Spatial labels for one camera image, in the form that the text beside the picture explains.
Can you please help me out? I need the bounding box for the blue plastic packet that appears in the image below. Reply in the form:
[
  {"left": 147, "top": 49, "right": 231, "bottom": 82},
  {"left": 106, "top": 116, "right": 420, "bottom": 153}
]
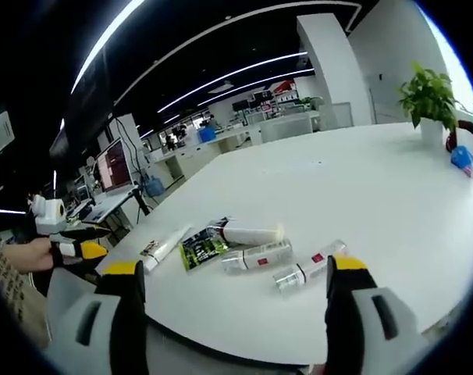
[{"left": 450, "top": 145, "right": 473, "bottom": 173}]

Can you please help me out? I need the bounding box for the green plant in white pot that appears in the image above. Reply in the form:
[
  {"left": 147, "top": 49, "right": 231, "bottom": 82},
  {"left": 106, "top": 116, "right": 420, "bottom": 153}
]
[{"left": 397, "top": 61, "right": 459, "bottom": 148}]

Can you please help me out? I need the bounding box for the short clear skincare bottle red label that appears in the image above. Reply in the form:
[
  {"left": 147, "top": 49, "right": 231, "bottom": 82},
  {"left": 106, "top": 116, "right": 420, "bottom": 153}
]
[{"left": 220, "top": 238, "right": 295, "bottom": 275}]

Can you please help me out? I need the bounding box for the long ceiling light strip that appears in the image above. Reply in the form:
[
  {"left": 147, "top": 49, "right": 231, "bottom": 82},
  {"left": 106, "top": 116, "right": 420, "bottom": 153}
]
[{"left": 70, "top": 0, "right": 146, "bottom": 95}]

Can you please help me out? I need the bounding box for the computer monitor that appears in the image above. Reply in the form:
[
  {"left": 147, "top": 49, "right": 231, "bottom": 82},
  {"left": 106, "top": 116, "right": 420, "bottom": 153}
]
[{"left": 94, "top": 137, "right": 136, "bottom": 193}]

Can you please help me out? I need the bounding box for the blue water jug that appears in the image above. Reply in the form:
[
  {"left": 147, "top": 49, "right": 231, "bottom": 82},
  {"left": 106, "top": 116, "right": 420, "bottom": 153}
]
[{"left": 144, "top": 174, "right": 166, "bottom": 197}]

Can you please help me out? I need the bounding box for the white skincare bottle cream cap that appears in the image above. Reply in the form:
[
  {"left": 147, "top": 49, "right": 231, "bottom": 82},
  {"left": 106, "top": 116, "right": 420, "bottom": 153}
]
[{"left": 206, "top": 216, "right": 291, "bottom": 248}]

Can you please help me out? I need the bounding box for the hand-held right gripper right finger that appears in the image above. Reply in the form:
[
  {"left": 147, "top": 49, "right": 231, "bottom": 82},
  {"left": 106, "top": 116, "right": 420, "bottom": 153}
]
[{"left": 323, "top": 253, "right": 421, "bottom": 375}]

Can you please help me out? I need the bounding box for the person's left hand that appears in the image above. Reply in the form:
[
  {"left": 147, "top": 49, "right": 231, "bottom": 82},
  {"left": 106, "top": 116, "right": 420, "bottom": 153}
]
[{"left": 9, "top": 237, "right": 66, "bottom": 273}]

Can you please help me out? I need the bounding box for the dark red object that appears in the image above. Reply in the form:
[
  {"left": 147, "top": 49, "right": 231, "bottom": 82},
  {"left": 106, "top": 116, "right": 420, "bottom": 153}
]
[{"left": 444, "top": 119, "right": 473, "bottom": 153}]

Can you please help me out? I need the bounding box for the slim white skincare tube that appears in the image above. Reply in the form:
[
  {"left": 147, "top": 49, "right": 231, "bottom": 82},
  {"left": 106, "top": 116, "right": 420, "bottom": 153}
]
[{"left": 141, "top": 223, "right": 194, "bottom": 275}]

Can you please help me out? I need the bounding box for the white office desk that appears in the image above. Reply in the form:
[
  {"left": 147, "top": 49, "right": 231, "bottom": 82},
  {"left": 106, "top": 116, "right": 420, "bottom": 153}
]
[{"left": 78, "top": 186, "right": 140, "bottom": 236}]

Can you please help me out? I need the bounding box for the black tripod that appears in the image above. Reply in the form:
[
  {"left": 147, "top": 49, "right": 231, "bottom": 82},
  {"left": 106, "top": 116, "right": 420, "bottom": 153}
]
[{"left": 130, "top": 186, "right": 152, "bottom": 227}]

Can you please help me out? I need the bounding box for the long clear skincare bottle red label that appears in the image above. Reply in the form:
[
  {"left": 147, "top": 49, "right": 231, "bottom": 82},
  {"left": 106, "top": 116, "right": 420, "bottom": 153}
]
[{"left": 272, "top": 238, "right": 349, "bottom": 295}]

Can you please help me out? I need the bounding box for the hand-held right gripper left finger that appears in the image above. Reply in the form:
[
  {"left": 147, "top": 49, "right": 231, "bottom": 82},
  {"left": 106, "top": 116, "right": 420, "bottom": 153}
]
[{"left": 44, "top": 259, "right": 150, "bottom": 375}]

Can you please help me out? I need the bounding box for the green black skincare sachet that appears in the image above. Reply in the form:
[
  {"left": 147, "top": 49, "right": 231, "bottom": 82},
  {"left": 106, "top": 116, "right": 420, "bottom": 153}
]
[{"left": 179, "top": 229, "right": 229, "bottom": 273}]

